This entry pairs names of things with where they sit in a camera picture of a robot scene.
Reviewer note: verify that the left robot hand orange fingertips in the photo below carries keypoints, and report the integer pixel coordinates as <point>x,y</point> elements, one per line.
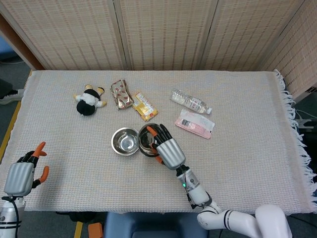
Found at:
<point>19,178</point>

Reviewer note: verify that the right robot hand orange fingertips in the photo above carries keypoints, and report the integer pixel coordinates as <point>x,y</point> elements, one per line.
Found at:
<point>169,151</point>

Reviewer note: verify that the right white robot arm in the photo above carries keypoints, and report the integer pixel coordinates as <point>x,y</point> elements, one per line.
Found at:
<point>210,208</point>

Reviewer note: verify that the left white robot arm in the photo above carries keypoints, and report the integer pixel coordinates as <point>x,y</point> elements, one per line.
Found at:
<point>8,218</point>

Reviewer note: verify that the pink white packet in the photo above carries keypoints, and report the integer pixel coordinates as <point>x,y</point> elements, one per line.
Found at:
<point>195,124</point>

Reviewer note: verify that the yellow snack packet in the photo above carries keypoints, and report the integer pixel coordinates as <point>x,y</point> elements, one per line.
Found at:
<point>144,107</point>

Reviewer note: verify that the clear plastic water bottle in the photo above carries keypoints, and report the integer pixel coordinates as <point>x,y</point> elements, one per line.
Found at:
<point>190,101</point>

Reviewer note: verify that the gold snack packet red lips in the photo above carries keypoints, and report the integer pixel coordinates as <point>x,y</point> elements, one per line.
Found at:
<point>121,96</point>

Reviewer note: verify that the woven fringed tablecloth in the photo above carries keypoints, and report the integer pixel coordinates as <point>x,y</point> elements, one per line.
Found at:
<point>99,178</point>

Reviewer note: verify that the blue chair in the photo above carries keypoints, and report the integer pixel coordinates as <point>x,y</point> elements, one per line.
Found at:
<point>148,225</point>

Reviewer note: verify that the black white shoe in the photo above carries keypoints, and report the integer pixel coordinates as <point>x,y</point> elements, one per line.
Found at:
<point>11,96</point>

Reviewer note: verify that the orange block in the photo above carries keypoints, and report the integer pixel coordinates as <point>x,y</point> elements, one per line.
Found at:
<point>95,229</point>

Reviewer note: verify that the black white plush toy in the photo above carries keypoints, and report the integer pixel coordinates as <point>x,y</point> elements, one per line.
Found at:
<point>86,101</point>

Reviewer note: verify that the woven folding screen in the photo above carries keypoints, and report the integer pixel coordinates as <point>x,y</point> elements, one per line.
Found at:
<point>158,34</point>

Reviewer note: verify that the grey metal stand foot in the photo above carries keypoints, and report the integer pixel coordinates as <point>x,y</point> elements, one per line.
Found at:
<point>302,123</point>

